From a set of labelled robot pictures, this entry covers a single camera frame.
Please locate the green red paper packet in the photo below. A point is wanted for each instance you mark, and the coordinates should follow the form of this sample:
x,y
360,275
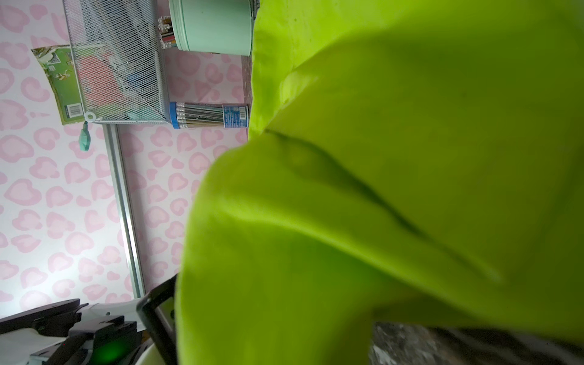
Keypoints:
x,y
58,65

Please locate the blue lid pencil jar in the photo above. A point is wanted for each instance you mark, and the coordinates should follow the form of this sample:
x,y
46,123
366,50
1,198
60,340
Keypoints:
x,y
190,115

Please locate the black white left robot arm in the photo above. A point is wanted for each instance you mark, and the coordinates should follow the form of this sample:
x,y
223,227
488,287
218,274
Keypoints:
x,y
33,330

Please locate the lime green garment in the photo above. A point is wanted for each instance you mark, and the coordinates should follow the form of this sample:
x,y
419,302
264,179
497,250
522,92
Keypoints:
x,y
414,162

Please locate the mint green cup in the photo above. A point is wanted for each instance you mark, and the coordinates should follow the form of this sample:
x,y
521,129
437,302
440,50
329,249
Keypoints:
x,y
212,26

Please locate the white mesh wall basket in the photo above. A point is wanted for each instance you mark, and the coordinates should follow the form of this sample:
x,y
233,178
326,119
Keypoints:
x,y
118,61

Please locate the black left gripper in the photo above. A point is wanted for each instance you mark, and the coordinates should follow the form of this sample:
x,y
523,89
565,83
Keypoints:
x,y
141,331

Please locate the mint green wall hook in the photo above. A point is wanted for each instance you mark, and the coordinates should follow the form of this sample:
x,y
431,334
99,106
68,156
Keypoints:
x,y
84,140

